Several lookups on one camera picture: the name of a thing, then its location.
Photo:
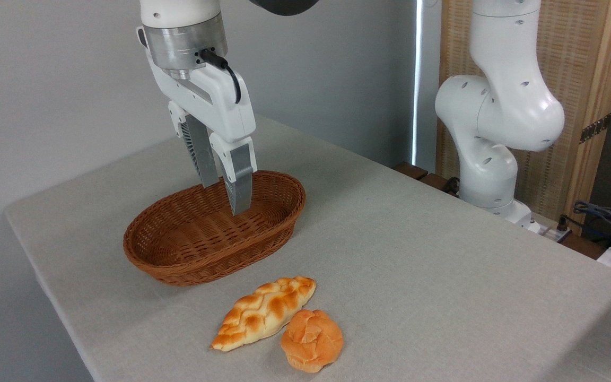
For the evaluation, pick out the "long braided bread loaf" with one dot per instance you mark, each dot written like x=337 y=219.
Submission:
x=263 y=313

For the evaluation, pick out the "dark brown wooden board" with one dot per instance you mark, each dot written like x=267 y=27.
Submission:
x=422 y=178

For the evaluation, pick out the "bright vertical light strip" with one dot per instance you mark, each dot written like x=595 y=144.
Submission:
x=417 y=79

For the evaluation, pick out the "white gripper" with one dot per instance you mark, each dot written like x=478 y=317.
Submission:
x=220 y=103

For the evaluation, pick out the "woven rattan wooden screen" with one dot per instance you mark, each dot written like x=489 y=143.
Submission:
x=581 y=63

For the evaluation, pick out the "round orange bread bun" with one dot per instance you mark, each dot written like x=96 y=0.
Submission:
x=312 y=340

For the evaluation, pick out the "grey linen tablecloth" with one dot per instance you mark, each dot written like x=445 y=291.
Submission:
x=417 y=265

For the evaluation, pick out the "metal screen hinge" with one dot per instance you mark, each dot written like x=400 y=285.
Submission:
x=595 y=128

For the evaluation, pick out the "brown wicker oval basket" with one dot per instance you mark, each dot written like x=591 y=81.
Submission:
x=189 y=244

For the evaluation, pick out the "white power strip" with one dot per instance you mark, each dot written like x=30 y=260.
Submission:
x=549 y=232

